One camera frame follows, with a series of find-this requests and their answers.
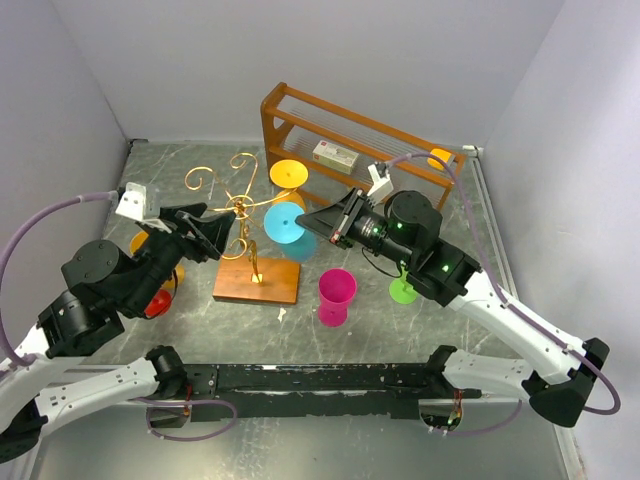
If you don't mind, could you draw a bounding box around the gold wire glass rack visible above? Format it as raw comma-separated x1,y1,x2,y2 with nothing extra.
184,152,276,275

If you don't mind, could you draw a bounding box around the yellow plastic wine glass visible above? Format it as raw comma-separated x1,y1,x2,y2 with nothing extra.
269,159,309,211

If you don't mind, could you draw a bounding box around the blue plastic wine glass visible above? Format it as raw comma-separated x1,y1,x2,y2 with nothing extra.
263,202,316,263

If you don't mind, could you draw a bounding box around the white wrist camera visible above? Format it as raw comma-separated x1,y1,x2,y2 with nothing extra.
115,182,166,230
367,162,393,206

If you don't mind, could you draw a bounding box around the wooden rack base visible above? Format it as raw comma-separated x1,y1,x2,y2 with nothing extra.
212,258,301,304

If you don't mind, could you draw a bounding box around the aluminium frame rail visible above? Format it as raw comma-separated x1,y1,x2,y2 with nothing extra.
464,144,564,404

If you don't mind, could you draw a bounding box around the wooden shelf rack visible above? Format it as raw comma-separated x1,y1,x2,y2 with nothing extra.
260,82,467,206

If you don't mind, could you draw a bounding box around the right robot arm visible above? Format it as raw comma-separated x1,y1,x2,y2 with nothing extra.
296,190,609,428

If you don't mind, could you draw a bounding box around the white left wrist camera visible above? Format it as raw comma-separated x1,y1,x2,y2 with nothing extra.
115,182,166,230

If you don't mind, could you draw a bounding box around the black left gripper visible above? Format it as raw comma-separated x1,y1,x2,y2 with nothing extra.
126,200,238,313

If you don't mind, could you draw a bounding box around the red plastic wine glass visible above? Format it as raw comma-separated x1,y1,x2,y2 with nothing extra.
144,289,173,319

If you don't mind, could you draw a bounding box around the green plastic wine glass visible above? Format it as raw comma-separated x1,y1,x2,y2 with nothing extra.
389,273,418,305

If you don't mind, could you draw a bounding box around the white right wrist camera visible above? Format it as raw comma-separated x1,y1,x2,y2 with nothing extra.
367,162,393,206

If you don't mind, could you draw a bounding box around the yellow grey box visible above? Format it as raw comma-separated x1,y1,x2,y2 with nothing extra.
427,148,455,171

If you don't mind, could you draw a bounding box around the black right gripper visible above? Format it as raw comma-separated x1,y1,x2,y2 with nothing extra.
295,185,414,268

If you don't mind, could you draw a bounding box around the small white card box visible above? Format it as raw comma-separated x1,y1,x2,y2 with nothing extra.
312,140,359,175

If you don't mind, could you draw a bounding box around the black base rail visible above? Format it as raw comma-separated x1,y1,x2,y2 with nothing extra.
152,361,455,420

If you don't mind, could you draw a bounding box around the pink plastic wine glass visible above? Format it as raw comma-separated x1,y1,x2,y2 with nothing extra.
317,268,358,327

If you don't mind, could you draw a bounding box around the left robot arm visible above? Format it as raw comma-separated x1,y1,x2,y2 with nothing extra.
1,203,236,462

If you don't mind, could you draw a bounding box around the orange plastic wine glass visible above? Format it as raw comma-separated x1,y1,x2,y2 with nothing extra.
129,231,186,290

